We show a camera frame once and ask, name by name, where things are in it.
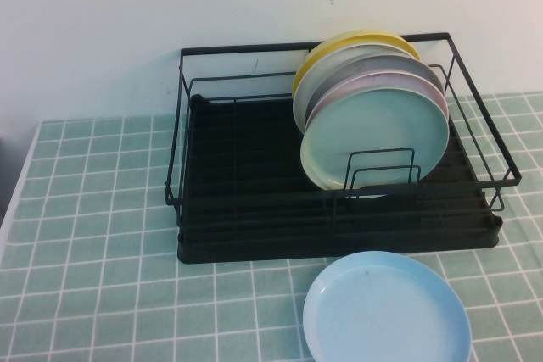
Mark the light blue plate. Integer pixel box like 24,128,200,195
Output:
301,250,472,362

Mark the white plate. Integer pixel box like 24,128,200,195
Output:
293,44,417,135

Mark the mint green plate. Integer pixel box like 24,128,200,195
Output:
299,84,451,199

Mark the yellow plate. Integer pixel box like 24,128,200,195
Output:
291,30,423,101

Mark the pink plate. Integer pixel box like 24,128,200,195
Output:
305,70,449,126

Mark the grey plate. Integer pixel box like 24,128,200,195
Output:
304,53,445,118

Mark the green checked tablecloth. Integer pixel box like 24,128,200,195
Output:
0,91,543,362

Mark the black wire dish rack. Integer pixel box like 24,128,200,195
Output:
176,92,505,265
162,31,523,242

